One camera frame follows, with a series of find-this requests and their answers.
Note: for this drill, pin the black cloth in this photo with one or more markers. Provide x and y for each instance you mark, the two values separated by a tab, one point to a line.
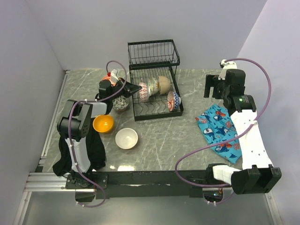
95	150

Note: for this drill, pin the blue triangle pattern bowl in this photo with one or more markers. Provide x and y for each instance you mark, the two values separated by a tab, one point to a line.
144	92

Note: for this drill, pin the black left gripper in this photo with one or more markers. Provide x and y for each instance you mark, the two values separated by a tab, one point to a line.
129	88

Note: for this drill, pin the aluminium frame rail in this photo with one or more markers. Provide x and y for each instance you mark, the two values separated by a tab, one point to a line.
40	181

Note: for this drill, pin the cream floral seahorse bowl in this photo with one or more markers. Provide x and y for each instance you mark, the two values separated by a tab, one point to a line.
153	84

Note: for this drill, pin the orange bowl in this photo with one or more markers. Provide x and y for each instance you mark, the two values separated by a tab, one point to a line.
103	123

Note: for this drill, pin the red floral bowl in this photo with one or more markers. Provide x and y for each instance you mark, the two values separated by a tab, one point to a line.
109	78

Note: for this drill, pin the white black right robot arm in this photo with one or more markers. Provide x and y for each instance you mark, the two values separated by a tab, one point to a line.
242	111

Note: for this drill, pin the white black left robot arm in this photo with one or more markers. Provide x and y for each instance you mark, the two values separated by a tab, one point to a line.
81	148

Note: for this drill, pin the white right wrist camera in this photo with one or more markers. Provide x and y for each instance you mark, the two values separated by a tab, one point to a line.
225	65

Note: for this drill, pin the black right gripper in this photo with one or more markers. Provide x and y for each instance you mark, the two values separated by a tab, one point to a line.
212	80

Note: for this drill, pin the blue shark print cloth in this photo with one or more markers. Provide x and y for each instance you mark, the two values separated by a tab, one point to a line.
217	126

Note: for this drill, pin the grey leaf pattern bowl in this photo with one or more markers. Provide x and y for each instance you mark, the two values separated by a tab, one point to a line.
121	103

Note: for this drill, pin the red pattern blue zigzag bowl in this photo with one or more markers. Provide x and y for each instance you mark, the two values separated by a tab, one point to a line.
173	101

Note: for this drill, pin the beige bowl white inside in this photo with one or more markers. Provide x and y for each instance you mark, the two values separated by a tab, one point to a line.
164	84

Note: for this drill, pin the white pinkish bowl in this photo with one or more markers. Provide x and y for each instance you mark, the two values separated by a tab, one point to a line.
126	138

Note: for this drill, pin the black two-tier dish rack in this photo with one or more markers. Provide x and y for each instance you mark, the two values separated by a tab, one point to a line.
153	58

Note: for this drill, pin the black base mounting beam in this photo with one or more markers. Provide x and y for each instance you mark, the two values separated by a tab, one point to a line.
98	192

